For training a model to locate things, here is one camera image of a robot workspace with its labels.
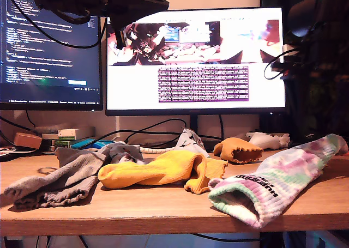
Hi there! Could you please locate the small green box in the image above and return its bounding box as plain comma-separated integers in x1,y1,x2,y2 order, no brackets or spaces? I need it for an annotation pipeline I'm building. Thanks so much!
53,140,72,150

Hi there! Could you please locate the bright white computer monitor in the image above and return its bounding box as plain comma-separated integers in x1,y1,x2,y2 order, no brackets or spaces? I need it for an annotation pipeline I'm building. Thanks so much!
105,7,287,117

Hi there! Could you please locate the small brown wooden box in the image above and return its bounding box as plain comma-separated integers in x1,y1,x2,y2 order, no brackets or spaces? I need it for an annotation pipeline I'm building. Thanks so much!
13,132,43,150

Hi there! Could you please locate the black desk cable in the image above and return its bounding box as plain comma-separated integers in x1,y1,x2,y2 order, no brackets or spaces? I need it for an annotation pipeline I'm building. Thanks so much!
69,129,221,152
124,119,189,148

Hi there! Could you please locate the grey frilled-cuff sock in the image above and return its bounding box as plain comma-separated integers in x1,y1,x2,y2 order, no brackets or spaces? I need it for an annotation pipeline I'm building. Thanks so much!
15,174,92,208
3,147,109,202

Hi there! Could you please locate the mustard frilled sock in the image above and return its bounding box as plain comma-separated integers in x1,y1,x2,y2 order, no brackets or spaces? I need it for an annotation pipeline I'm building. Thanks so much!
213,137,264,165

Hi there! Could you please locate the black hanging cable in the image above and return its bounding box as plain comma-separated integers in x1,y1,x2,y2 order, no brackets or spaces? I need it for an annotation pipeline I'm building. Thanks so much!
190,233,261,243

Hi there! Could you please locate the bright yellow frilled sock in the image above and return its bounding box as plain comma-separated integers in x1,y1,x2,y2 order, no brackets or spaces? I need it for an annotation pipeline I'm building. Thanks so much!
97,149,229,195

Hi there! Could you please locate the dark code computer monitor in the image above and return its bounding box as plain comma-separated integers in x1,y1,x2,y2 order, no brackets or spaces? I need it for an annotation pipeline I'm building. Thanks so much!
0,0,104,112

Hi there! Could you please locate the black table leg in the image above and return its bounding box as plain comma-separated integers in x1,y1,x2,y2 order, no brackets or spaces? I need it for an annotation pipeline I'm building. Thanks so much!
258,231,284,248

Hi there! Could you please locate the white braided usb cable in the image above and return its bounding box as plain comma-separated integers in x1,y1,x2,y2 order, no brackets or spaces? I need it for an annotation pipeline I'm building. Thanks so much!
139,146,178,154

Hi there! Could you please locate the blue flat object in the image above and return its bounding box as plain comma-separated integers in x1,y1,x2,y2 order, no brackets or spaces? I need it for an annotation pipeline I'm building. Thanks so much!
70,138,115,150

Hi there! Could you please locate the arm camera box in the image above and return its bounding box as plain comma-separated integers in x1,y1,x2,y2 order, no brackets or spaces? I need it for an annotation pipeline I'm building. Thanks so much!
281,44,294,64

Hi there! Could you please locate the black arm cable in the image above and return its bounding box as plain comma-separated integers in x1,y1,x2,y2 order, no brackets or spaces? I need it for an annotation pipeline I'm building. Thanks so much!
263,47,300,81
2,0,107,49

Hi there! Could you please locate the white and green box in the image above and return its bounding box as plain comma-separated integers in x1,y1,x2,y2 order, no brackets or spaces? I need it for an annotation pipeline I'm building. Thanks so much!
57,129,80,142

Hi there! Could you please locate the pale toucan print sock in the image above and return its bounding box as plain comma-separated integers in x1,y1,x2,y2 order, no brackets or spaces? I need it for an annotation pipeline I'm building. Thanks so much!
102,141,146,166
174,128,210,158

